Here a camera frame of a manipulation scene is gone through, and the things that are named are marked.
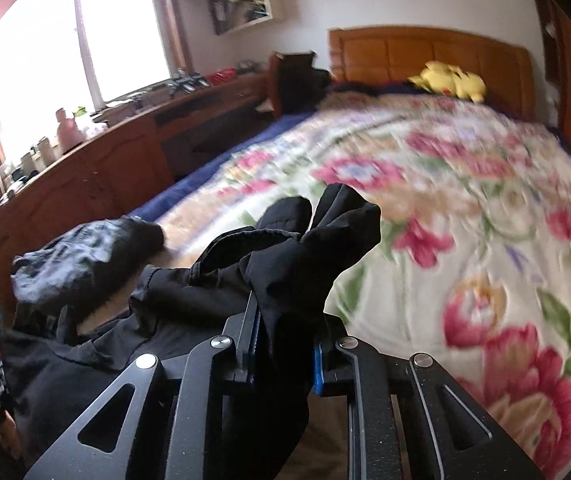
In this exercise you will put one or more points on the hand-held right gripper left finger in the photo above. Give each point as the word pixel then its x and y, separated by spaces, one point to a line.
pixel 248 350

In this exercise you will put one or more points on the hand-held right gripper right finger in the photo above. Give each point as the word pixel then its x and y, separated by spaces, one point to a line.
pixel 318 370

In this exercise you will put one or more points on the black coat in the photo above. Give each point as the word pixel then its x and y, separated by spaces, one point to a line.
pixel 285 270

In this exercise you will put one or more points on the black crinkled jacket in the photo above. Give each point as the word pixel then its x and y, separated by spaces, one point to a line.
pixel 80 255

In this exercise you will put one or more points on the navy bed sheet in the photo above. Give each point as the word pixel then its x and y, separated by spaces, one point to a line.
pixel 205 170

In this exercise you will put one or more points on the floral blanket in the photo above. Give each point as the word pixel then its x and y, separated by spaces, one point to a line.
pixel 465 210

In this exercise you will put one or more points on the wooden desk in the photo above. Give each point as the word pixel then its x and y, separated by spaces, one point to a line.
pixel 90 175

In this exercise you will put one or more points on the white papers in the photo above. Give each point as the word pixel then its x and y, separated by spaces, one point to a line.
pixel 264 106

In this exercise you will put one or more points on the pink bottle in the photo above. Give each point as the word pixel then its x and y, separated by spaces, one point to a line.
pixel 69 135

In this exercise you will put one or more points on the wooden chair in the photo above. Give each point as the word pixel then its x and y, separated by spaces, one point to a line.
pixel 290 80

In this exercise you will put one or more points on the green-capped bottle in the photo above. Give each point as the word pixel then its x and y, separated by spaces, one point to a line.
pixel 84 120

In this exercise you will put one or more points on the yellow plush toy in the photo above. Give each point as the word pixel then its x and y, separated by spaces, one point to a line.
pixel 450 82

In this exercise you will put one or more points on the wooden bed headboard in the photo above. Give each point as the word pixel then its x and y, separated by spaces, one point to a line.
pixel 390 55

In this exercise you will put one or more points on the row of books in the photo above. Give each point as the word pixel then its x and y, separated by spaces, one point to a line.
pixel 238 12

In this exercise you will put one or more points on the window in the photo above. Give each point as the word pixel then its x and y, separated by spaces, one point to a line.
pixel 115 35

